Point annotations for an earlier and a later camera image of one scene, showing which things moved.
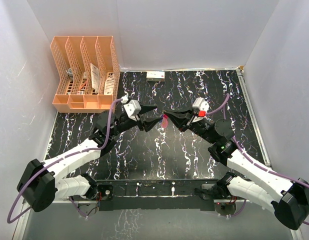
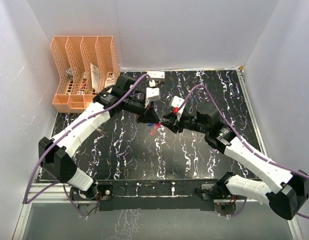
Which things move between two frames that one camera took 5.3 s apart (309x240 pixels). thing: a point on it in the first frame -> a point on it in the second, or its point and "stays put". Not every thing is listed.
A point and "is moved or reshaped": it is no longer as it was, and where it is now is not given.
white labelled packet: x=109 y=85 stays put
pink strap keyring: x=165 y=121 is moved or reshaped
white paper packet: x=95 y=75 stays put
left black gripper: x=149 y=123 -> x=149 y=116
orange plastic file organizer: x=89 y=74 stays put
